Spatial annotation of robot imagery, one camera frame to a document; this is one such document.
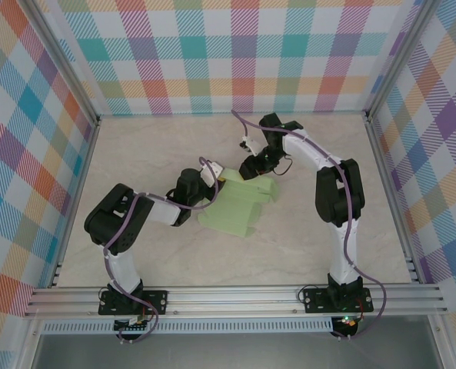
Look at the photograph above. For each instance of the light green paper box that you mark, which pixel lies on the light green paper box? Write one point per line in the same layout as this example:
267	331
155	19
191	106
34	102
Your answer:
231	215

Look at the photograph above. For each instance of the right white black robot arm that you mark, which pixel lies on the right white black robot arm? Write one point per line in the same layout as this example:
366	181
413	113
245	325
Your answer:
339	200

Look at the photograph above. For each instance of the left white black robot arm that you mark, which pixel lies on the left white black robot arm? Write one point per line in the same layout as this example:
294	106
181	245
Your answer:
104	219

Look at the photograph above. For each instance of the grey metal shelf panel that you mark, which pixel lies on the grey metal shelf panel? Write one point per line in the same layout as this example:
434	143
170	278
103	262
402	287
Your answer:
231	351

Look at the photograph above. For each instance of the thin aluminium frame bar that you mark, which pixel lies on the thin aluminium frame bar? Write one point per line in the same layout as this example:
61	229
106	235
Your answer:
174	114

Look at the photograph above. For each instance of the left aluminium side rail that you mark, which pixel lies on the left aluminium side rail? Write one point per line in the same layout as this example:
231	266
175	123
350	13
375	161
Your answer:
89	153

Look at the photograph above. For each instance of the aluminium side rail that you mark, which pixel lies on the aluminium side rail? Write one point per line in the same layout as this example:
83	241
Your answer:
89	153
381	161

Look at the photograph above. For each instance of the right aluminium side rail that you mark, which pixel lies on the right aluminium side rail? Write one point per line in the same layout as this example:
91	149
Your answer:
381	161

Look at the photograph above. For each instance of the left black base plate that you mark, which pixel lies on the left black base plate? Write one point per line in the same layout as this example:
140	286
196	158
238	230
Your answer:
162	298

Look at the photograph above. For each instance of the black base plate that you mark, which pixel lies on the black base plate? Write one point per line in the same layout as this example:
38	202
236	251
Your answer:
162	298
314	301

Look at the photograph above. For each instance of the wide aluminium frame rail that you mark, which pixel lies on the wide aluminium frame rail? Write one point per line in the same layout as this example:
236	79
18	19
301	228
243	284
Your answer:
231	301

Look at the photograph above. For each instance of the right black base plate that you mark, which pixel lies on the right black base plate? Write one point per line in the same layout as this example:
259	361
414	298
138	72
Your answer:
314	301

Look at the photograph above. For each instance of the right aluminium frame post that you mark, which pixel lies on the right aluminium frame post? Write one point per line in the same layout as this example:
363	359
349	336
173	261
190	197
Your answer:
398	57

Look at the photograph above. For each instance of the aluminium frame post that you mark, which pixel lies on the aluminium frame post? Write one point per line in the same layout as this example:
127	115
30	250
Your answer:
64	63
398	57

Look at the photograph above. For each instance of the left aluminium frame post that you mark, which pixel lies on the left aluminium frame post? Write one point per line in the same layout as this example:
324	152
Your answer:
64	63

